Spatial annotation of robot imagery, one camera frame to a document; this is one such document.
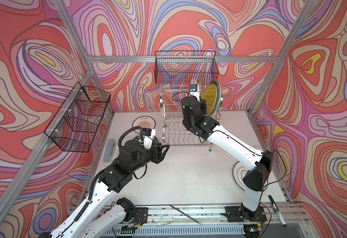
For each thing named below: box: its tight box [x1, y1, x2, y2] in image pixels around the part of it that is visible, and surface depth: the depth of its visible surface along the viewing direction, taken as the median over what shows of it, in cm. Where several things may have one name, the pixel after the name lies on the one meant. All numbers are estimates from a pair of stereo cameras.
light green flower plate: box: [210, 79, 222, 117], surface depth 72 cm
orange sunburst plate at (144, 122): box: [131, 116, 157, 134], surface depth 113 cm
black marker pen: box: [268, 194, 288, 228], surface depth 75 cm
